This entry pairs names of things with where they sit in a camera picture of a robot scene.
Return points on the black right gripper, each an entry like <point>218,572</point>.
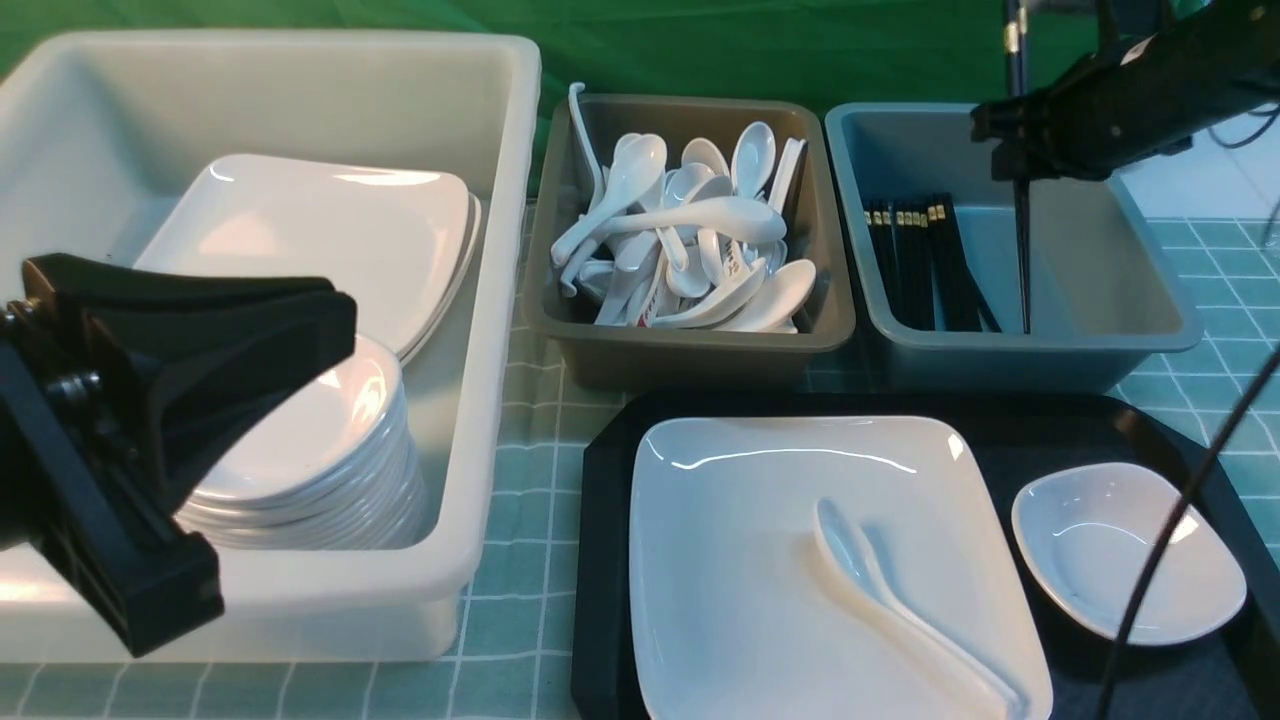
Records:
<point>1106,113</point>

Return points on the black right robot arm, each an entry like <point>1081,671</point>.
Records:
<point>1242,36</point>

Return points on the bundle of black chopsticks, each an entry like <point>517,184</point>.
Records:
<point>923,266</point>

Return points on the brown spoon bin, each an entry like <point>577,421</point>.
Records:
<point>635,360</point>

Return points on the grey-blue chopstick bin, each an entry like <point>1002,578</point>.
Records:
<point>1103,298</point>

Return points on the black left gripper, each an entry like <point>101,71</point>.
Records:
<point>121,391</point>

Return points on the small white sauce dish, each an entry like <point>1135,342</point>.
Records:
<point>1085,534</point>

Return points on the large white plastic bin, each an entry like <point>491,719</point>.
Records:
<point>102,131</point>

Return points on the white square rice plate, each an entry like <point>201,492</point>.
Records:
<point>737,612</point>

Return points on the stack of white square plates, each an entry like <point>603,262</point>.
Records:
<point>397,241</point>

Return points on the green checked tablecloth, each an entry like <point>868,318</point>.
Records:
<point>512,657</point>

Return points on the pile of white spoons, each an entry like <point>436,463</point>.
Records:
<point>697,246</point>

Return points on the white ceramic soup spoon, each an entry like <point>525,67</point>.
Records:
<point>847,548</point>

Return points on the black chopstick pair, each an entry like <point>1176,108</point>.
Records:
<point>1017,82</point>

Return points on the stack of white small bowls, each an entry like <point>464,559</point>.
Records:
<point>335,468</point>

